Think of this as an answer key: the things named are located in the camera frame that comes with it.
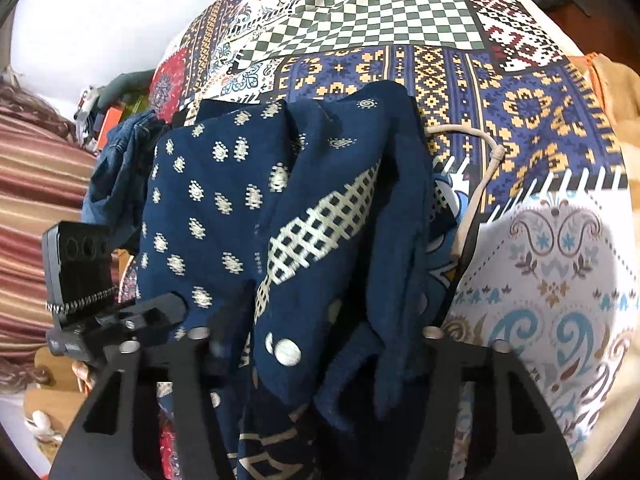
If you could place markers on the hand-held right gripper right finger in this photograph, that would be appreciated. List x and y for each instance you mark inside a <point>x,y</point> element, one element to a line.
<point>440,360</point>

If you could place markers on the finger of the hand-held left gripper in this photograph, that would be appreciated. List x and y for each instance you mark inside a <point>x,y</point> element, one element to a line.
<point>160,310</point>

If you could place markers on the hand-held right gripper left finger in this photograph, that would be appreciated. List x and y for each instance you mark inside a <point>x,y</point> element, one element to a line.
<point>195,360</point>

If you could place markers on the navy patterned hoodie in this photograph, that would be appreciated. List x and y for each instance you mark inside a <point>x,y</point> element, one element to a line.
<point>225,210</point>

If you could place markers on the red striped curtain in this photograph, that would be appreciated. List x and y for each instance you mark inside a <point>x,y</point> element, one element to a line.
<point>35,185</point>

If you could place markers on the blue denim jeans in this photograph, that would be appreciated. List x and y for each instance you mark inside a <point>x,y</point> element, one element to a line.
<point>120,170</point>

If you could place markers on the tan wooden object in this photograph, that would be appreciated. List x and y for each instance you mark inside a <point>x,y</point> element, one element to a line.
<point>50,400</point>

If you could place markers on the orange box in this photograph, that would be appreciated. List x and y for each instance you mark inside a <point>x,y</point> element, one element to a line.
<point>111,122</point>

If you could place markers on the black cloth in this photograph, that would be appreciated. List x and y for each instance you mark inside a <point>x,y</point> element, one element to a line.
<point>182,116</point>

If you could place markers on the grey-green cloth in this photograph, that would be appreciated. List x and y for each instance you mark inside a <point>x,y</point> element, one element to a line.
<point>125,87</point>

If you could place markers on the orange fleece blanket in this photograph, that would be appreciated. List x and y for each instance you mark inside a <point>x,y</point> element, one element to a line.
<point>620,100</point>

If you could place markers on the patchwork patterned bedspread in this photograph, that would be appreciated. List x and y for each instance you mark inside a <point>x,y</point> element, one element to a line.
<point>400,25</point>

